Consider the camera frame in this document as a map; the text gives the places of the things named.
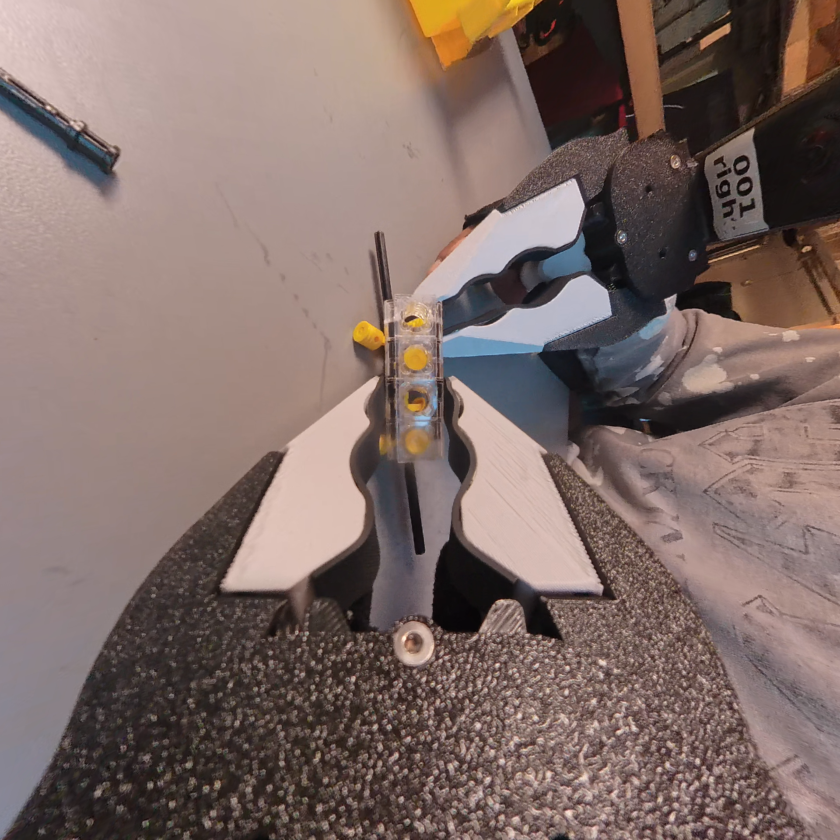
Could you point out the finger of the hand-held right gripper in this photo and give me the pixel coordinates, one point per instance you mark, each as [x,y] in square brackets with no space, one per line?
[531,223]
[558,315]

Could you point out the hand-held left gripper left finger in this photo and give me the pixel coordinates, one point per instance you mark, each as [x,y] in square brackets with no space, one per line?
[302,518]

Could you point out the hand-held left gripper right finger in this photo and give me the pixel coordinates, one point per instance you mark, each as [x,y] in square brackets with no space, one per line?
[525,518]

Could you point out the clear toy cylinder block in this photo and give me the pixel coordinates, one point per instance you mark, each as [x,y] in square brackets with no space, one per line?
[430,328]

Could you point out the yellow piston crankshaft assembly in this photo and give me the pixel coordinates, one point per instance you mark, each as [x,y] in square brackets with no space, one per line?
[366,333]

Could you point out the person's right forearm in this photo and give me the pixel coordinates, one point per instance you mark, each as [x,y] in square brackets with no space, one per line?
[630,374]

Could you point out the person's right hand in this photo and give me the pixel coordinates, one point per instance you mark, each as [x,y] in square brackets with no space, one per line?
[449,248]

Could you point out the wooden beam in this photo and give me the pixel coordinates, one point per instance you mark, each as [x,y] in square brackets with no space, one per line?
[640,65]

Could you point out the yellow plastic bin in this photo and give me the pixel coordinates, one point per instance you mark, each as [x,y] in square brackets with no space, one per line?
[459,26]

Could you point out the person's grey hoodie torso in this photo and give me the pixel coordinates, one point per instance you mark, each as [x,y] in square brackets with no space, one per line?
[754,525]

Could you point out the single black toy pin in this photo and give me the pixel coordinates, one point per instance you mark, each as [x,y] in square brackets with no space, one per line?
[79,128]

